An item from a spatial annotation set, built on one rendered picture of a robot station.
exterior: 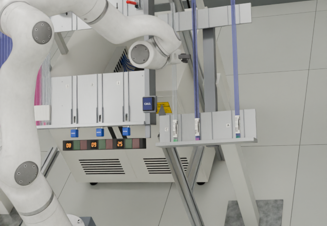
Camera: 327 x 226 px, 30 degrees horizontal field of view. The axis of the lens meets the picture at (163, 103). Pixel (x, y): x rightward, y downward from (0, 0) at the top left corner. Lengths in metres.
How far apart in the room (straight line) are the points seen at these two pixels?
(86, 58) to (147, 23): 1.16
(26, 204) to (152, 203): 1.23
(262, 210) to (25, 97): 1.42
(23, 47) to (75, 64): 1.38
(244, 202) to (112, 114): 0.69
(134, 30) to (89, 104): 0.63
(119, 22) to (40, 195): 0.55
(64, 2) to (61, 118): 0.84
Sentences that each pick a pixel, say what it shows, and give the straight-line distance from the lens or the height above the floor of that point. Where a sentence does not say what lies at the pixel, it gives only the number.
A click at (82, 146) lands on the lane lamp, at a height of 0.65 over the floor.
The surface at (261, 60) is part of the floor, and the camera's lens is 3.64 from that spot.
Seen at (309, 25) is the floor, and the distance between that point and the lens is 3.86.
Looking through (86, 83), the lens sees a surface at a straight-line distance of 2.37.
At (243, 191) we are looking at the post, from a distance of 2.55.
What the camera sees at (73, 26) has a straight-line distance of 2.44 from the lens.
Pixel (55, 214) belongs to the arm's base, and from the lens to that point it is 1.88.
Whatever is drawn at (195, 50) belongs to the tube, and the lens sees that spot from 2.14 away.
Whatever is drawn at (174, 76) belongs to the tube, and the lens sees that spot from 2.14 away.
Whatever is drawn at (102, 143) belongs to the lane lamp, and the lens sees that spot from 2.33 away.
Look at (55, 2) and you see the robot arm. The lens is 1.67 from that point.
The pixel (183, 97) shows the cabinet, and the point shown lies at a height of 0.55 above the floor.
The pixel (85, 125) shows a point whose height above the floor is 0.73.
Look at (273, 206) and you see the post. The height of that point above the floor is 0.01.
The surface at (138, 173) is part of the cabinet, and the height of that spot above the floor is 0.13.
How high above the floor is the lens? 2.08
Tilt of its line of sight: 36 degrees down
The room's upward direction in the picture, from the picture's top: 20 degrees counter-clockwise
